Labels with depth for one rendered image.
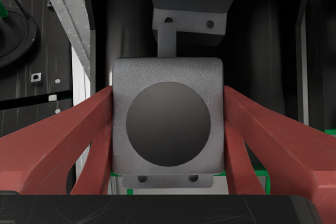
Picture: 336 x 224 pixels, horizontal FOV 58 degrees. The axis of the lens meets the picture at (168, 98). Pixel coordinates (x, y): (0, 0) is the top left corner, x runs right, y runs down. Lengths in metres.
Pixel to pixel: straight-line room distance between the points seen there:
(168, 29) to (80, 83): 0.38
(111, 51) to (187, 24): 0.06
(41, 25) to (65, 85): 0.14
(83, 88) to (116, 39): 0.31
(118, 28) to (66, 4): 0.04
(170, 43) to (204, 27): 0.03
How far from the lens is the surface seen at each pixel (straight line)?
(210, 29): 0.18
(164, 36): 0.16
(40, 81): 0.53
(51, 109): 0.51
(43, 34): 0.60
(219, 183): 0.37
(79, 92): 0.52
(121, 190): 0.55
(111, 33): 0.22
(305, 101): 0.37
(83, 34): 0.25
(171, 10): 0.19
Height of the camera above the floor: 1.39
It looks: 62 degrees down
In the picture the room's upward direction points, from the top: 3 degrees counter-clockwise
